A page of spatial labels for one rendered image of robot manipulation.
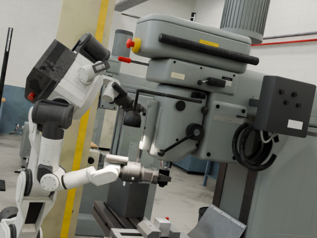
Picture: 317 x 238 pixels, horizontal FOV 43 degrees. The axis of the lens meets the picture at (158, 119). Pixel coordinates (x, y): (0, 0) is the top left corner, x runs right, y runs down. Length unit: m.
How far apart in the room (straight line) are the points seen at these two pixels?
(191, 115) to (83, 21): 1.90
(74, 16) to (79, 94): 1.64
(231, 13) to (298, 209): 0.93
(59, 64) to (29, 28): 8.83
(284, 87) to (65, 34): 2.16
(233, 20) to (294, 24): 6.28
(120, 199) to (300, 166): 0.92
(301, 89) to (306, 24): 6.24
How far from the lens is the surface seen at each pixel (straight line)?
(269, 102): 1.55
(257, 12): 1.84
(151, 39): 1.59
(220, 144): 1.74
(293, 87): 1.60
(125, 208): 2.14
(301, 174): 1.94
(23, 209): 2.21
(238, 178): 1.94
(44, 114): 1.72
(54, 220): 3.56
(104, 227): 2.13
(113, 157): 1.71
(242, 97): 1.78
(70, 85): 1.81
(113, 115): 10.15
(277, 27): 8.45
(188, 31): 1.63
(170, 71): 1.60
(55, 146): 1.75
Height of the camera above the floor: 1.57
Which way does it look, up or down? 3 degrees down
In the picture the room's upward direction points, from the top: 10 degrees clockwise
